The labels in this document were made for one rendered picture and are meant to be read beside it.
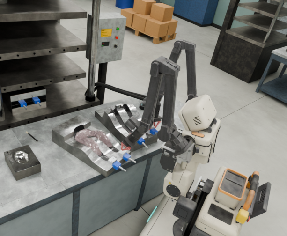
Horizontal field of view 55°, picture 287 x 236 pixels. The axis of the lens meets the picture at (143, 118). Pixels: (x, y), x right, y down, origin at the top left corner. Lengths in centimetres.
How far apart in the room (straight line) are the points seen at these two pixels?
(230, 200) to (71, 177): 98
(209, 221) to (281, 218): 156
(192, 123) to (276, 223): 183
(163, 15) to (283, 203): 474
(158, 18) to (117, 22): 428
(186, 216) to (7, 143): 129
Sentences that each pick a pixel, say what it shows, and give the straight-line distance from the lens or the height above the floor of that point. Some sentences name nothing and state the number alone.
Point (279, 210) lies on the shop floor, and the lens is 330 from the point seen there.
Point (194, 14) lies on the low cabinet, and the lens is 890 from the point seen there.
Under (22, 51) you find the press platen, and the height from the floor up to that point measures 129.
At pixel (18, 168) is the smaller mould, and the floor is 87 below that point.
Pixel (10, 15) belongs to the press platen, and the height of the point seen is 153.
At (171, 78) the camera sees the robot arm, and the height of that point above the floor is 156.
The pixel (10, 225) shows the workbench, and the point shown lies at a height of 63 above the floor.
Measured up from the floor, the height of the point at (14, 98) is 94.
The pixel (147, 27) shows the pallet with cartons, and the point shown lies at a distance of 668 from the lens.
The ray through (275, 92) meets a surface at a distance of 554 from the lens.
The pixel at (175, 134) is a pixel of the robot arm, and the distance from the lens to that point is 151.
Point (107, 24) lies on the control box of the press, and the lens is 248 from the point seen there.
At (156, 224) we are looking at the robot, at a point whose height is 28.
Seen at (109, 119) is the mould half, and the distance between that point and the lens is 213.
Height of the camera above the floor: 214
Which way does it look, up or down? 34 degrees down
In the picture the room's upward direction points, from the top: 11 degrees clockwise
